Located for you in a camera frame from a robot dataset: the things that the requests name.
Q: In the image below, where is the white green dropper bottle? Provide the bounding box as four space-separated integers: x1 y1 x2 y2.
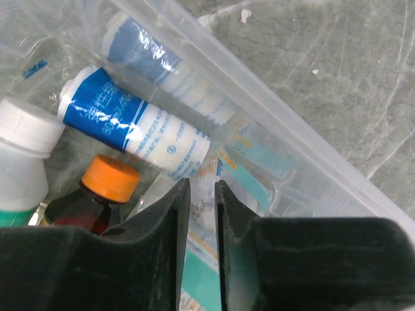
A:
1 97 65 227

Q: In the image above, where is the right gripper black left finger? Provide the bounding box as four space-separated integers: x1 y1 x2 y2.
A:
1 179 191 310

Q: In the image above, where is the teal blister pack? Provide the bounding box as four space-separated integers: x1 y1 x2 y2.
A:
179 205 221 310
194 122 299 221

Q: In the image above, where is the white blue medicine bottle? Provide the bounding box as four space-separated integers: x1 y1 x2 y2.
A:
57 65 211 179

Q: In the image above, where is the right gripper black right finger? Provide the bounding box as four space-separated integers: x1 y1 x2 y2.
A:
215 181 414 310

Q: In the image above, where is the clear plastic storage box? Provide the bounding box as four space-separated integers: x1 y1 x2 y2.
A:
1 1 414 235

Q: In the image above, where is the orange cap small bottle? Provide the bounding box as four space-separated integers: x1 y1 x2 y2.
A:
40 155 140 235

